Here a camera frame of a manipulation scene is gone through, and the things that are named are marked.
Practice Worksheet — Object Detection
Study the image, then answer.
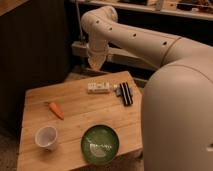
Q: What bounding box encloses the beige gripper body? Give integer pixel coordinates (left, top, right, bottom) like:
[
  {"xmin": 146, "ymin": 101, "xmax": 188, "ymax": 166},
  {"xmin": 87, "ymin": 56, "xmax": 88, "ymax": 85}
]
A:
[{"xmin": 88, "ymin": 51, "xmax": 107, "ymax": 70}]

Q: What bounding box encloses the white plastic bottle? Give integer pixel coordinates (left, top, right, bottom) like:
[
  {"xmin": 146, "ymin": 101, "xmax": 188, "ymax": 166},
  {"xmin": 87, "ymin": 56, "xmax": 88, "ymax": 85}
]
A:
[{"xmin": 87, "ymin": 82, "xmax": 117, "ymax": 94}]

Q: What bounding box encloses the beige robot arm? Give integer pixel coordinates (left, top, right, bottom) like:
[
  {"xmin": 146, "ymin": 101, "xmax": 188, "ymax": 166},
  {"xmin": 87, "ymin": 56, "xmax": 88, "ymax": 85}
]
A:
[{"xmin": 81, "ymin": 6, "xmax": 213, "ymax": 171}]

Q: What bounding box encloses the green ceramic bowl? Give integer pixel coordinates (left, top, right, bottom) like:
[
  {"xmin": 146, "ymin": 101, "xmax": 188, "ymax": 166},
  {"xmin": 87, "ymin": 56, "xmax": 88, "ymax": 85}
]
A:
[{"xmin": 81, "ymin": 125, "xmax": 120, "ymax": 166}]

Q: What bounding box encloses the black striped brush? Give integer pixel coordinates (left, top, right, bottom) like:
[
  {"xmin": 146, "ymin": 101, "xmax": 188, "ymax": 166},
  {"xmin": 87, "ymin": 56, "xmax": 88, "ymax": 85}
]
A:
[{"xmin": 116, "ymin": 82, "xmax": 133, "ymax": 106}]

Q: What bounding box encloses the vertical metal pole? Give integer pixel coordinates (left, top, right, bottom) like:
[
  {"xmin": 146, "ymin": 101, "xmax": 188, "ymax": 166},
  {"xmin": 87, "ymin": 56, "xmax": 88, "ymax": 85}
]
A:
[{"xmin": 75, "ymin": 0, "xmax": 85, "ymax": 45}]

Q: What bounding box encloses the orange carrot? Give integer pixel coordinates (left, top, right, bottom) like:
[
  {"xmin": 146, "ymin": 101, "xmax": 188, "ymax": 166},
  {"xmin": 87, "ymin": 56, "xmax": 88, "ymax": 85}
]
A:
[{"xmin": 48, "ymin": 102, "xmax": 64, "ymax": 120}]

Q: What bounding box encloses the wooden table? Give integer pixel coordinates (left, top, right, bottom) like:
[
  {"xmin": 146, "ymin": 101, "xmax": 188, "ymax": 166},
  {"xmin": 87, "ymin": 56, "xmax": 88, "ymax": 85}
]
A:
[{"xmin": 17, "ymin": 71, "xmax": 142, "ymax": 171}]

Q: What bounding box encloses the white cup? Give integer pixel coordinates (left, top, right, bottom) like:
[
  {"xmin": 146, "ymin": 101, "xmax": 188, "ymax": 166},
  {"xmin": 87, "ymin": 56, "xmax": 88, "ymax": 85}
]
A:
[{"xmin": 34, "ymin": 126, "xmax": 58, "ymax": 151}]

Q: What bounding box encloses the metal shelf frame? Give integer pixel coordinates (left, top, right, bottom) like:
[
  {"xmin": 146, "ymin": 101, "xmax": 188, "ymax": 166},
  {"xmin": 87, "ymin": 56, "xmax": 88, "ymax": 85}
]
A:
[{"xmin": 71, "ymin": 41, "xmax": 157, "ymax": 71}]

